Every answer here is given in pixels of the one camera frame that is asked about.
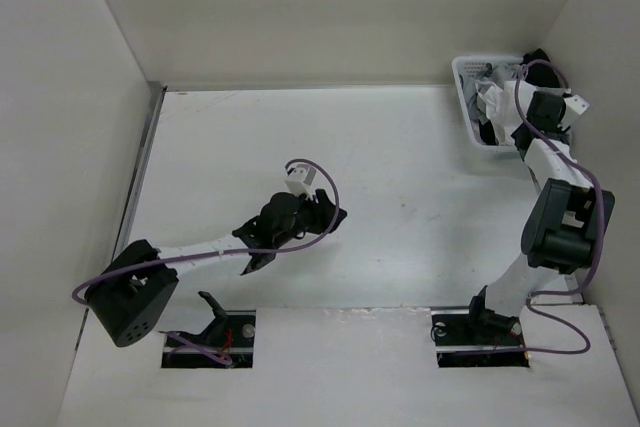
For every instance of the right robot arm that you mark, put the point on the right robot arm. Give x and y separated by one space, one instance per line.
565 230

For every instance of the black tank top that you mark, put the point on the black tank top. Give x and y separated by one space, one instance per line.
540 72

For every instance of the white tank top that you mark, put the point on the white tank top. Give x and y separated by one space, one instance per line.
497 108

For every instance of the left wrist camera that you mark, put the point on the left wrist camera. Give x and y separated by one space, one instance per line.
299 180

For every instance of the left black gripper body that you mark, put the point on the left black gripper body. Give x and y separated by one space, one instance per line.
308 216

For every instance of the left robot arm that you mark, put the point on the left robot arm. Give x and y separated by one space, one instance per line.
148 288

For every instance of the white plastic laundry basket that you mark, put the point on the white plastic laundry basket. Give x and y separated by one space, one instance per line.
462 92

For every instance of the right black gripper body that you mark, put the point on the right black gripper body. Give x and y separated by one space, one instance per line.
559 119

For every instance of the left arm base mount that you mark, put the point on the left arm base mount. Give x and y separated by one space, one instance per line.
225 342

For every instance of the grey tank top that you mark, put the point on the grey tank top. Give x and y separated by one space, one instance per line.
498 74

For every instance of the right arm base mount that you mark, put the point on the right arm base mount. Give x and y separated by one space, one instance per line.
477 337

